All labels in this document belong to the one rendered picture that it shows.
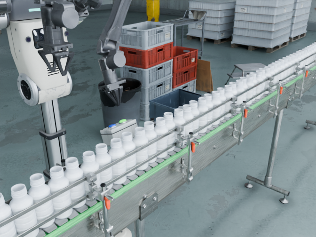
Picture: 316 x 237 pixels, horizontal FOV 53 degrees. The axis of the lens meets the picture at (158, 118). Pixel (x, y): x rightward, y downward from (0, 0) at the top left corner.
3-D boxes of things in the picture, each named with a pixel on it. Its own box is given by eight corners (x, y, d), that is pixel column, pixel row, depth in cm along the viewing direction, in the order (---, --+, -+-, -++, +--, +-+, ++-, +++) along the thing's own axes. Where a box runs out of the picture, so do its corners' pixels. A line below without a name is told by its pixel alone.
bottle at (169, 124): (161, 145, 140) (162, 110, 133) (175, 146, 139) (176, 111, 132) (159, 151, 134) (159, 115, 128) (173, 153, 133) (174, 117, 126)
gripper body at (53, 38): (55, 52, 94) (52, 27, 91) (37, 47, 100) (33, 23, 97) (74, 49, 99) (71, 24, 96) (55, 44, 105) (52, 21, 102)
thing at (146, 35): (145, 50, 358) (145, 30, 349) (117, 46, 379) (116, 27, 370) (173, 41, 404) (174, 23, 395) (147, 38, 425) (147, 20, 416)
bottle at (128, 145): (130, 166, 124) (128, 128, 118) (139, 172, 120) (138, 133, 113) (117, 172, 121) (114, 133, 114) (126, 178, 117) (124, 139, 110)
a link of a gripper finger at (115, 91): (131, 102, 134) (125, 80, 133) (119, 107, 129) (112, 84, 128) (122, 103, 139) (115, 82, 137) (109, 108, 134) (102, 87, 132)
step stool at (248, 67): (250, 82, 535) (253, 58, 518) (269, 95, 481) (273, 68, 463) (224, 84, 526) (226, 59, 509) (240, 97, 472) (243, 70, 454)
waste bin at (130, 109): (121, 154, 326) (118, 94, 299) (93, 139, 353) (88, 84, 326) (151, 138, 357) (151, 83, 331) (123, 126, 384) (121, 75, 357)
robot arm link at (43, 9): (52, 2, 98) (35, 3, 94) (66, 3, 94) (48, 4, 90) (55, 25, 101) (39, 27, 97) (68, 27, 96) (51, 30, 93)
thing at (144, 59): (146, 69, 368) (145, 50, 359) (118, 64, 389) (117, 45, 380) (173, 58, 414) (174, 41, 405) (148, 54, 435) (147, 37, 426)
